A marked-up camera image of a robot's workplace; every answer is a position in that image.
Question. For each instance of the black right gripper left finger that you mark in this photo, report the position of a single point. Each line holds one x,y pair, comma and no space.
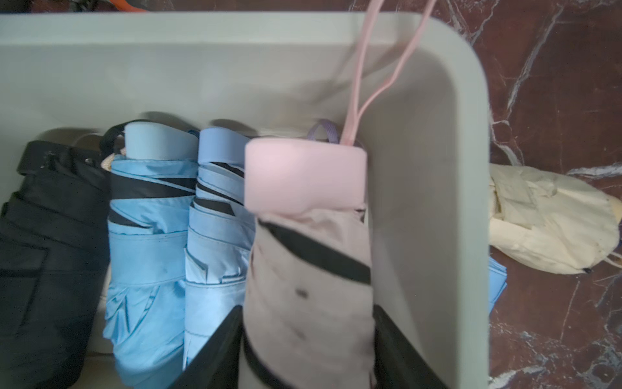
216,365

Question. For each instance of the pink umbrella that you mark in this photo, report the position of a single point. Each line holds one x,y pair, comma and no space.
309,310

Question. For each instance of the white plastic storage box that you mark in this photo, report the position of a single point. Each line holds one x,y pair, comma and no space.
275,74

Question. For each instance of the light blue umbrella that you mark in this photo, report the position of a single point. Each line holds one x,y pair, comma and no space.
220,237
497,282

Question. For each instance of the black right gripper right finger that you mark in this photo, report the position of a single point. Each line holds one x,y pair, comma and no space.
397,363

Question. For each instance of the beige umbrella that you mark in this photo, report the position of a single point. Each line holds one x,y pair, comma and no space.
552,222

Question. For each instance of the orange handled pliers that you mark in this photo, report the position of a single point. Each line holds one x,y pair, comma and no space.
91,5

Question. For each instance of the black umbrella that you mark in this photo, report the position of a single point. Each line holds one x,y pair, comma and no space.
54,259

